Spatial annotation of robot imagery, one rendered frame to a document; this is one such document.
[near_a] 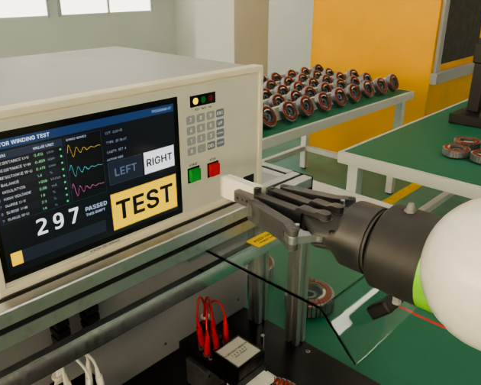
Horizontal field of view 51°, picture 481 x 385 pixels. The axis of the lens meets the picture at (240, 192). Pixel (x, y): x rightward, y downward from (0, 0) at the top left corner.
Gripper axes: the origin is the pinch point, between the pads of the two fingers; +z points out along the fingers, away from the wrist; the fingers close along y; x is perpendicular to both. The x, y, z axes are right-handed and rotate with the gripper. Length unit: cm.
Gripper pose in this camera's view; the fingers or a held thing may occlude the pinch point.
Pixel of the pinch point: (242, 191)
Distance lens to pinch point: 66.0
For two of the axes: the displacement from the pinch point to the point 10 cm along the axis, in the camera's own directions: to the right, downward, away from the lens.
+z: -7.2, -2.7, 6.3
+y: 6.9, -2.8, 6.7
